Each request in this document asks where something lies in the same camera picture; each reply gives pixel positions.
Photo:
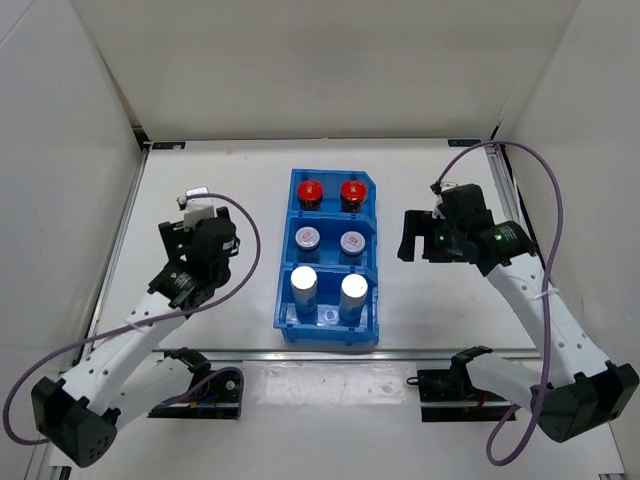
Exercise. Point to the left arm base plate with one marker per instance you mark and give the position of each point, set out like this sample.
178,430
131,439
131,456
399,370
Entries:
219,399

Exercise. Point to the aluminium frame rail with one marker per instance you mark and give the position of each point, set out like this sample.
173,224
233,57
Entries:
505,201

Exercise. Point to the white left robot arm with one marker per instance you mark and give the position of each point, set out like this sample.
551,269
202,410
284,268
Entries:
82,412

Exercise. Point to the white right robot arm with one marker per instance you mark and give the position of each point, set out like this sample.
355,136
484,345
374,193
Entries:
578,388

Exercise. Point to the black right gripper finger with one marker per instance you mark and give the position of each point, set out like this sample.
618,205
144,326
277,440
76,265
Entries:
407,248
419,223

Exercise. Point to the silver lid bottle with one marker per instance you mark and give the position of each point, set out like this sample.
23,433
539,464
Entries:
303,283
353,295

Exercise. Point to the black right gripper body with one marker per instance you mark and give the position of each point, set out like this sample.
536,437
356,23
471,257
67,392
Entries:
446,247

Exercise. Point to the white lid jar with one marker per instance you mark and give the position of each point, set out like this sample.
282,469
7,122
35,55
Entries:
307,241
352,245

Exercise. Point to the white lid jar front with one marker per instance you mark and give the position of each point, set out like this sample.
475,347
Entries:
307,241

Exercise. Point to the silver lid bottle front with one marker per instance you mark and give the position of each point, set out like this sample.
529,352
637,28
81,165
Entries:
303,283

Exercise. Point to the blue bin front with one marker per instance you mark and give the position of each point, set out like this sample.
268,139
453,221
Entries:
324,324

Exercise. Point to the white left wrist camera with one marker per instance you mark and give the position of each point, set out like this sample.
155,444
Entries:
195,210

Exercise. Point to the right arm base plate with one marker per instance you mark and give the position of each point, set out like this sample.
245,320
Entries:
440,403

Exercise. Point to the red lid jar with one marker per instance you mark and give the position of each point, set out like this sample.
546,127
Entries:
353,195
310,194

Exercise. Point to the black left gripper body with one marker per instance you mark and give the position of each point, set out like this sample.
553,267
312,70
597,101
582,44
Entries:
224,276

